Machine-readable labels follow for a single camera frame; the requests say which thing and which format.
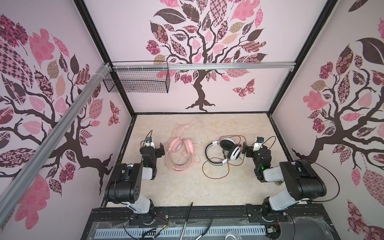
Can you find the pink headphones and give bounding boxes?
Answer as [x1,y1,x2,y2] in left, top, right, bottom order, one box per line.
[166,137,195,173]

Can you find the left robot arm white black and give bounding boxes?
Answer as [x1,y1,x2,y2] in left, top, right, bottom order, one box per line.
[104,144,165,218]

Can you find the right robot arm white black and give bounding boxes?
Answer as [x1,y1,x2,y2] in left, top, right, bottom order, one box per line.
[242,144,341,218]

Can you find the white black headphones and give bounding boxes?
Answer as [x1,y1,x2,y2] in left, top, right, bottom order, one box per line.
[205,138,241,166]

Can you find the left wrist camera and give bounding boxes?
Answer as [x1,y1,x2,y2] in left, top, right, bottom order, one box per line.
[145,136,155,148]

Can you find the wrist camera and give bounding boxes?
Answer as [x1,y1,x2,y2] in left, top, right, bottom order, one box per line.
[253,137,265,151]
[145,136,155,148]

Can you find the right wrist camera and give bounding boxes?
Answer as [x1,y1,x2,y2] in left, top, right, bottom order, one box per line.
[253,137,265,151]

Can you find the red orange headphone cable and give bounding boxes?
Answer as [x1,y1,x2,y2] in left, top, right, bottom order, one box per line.
[202,134,247,180]

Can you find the black wire basket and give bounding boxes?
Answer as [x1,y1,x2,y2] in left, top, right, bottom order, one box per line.
[103,60,171,94]

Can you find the white slotted cable duct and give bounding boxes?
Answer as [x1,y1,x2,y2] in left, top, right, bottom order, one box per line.
[93,226,266,240]

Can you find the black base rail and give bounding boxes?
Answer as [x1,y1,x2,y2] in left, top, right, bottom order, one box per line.
[82,204,339,240]

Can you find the back aluminium rail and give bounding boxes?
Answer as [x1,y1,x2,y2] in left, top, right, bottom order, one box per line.
[113,62,296,71]

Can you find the aluminium rail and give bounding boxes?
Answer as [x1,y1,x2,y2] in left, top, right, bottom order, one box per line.
[113,62,296,71]
[1,63,111,224]

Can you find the left aluminium rail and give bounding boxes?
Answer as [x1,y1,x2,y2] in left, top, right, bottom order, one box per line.
[1,63,111,224]

